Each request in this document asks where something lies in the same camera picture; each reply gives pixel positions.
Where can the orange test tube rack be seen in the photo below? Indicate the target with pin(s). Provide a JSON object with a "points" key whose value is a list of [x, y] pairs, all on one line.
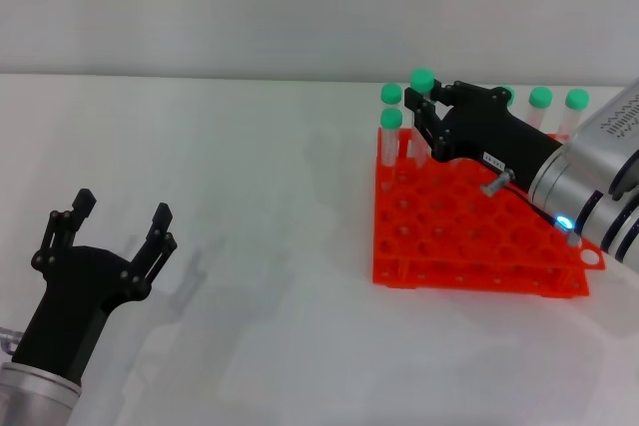
{"points": [[449, 236]]}

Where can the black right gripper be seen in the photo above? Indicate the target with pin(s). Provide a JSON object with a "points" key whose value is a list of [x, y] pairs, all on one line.
{"points": [[489, 131]]}

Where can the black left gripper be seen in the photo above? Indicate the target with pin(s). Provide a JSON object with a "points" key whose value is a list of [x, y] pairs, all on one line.
{"points": [[65, 306]]}

